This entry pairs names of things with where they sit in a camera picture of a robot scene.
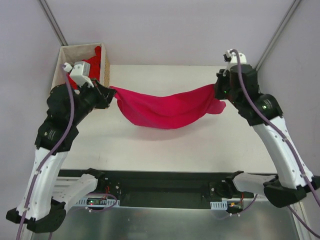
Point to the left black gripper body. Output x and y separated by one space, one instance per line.
100 94

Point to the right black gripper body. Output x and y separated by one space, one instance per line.
220 86

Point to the magenta t shirt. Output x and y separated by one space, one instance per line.
168 112

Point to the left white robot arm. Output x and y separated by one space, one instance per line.
42 211

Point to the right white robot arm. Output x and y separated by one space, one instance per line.
293 180

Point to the red t shirt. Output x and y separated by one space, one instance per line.
95 64

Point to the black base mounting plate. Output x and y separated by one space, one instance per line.
172 190

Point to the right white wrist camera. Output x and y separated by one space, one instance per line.
231 58

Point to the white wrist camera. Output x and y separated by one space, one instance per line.
78 74
231 58

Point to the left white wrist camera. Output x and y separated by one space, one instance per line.
78 74

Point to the left aluminium frame post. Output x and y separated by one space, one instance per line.
52 22

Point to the aluminium frame post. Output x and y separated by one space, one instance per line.
292 9
52 22

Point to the left white cable duct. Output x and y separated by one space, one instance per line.
97 202

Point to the white cable duct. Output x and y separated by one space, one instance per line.
97 202
219 205

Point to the right aluminium frame post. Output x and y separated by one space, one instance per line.
292 9

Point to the right white cable duct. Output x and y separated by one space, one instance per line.
219 205

